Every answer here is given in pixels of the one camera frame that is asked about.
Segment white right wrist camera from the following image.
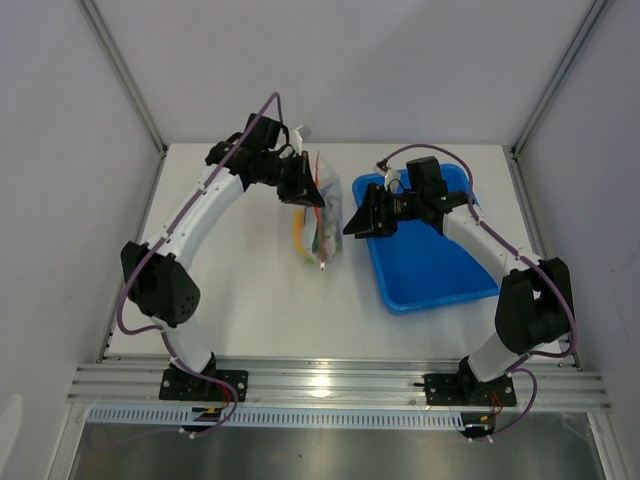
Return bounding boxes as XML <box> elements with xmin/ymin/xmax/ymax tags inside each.
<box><xmin>374</xmin><ymin>160</ymin><xmax>402</xmax><ymax>193</ymax></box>

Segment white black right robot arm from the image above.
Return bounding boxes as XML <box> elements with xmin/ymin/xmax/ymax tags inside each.
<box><xmin>343</xmin><ymin>157</ymin><xmax>575</xmax><ymax>404</ymax></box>

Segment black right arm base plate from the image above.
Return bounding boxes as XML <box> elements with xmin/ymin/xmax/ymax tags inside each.
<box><xmin>415</xmin><ymin>373</ymin><xmax>517</xmax><ymax>407</ymax></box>

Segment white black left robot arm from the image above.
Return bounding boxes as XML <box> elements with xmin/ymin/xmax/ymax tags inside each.
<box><xmin>119</xmin><ymin>114</ymin><xmax>325</xmax><ymax>400</ymax></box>

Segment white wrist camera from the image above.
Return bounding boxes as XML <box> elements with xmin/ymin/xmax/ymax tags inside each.
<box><xmin>289</xmin><ymin>125</ymin><xmax>309</xmax><ymax>154</ymax></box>
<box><xmin>374</xmin><ymin>160</ymin><xmax>402</xmax><ymax>193</ymax></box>

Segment yellow orange pepper toy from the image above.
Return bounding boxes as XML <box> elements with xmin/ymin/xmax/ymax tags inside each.
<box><xmin>292</xmin><ymin>209</ymin><xmax>306</xmax><ymax>257</ymax></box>

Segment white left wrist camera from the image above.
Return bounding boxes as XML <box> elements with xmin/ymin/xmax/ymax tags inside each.
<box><xmin>289</xmin><ymin>125</ymin><xmax>309</xmax><ymax>154</ymax></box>

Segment blue plastic bin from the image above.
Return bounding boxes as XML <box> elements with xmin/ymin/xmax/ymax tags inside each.
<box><xmin>351</xmin><ymin>163</ymin><xmax>501</xmax><ymax>315</ymax></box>

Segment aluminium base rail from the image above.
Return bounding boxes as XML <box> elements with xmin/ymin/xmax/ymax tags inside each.
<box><xmin>67</xmin><ymin>355</ymin><xmax>612</xmax><ymax>413</ymax></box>

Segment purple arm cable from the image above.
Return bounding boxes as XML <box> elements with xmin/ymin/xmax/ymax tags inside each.
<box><xmin>374</xmin><ymin>143</ymin><xmax>581</xmax><ymax>444</ymax></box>
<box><xmin>115</xmin><ymin>92</ymin><xmax>284</xmax><ymax>446</ymax></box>

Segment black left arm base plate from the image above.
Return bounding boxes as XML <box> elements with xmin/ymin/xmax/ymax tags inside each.
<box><xmin>159</xmin><ymin>366</ymin><xmax>249</xmax><ymax>402</ymax></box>

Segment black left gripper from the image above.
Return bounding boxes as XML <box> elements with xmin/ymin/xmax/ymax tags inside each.
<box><xmin>259</xmin><ymin>151</ymin><xmax>324</xmax><ymax>209</ymax></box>

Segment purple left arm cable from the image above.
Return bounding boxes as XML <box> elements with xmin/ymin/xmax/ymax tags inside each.
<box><xmin>115</xmin><ymin>92</ymin><xmax>284</xmax><ymax>446</ymax></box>

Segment white slotted cable duct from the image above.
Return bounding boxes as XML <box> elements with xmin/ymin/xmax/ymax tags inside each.
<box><xmin>88</xmin><ymin>404</ymin><xmax>464</xmax><ymax>431</ymax></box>

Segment green cucumber toy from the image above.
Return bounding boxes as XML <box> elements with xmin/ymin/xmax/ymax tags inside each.
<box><xmin>311</xmin><ymin>194</ymin><xmax>343</xmax><ymax>264</ymax></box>

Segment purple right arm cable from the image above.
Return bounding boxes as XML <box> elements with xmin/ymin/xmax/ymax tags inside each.
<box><xmin>374</xmin><ymin>143</ymin><xmax>581</xmax><ymax>444</ymax></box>

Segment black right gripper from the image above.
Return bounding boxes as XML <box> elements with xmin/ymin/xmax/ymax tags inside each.
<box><xmin>343</xmin><ymin>183</ymin><xmax>424</xmax><ymax>240</ymax></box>

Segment clear zip bag orange zipper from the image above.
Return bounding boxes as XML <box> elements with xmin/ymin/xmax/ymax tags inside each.
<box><xmin>292</xmin><ymin>153</ymin><xmax>343</xmax><ymax>271</ymax></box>

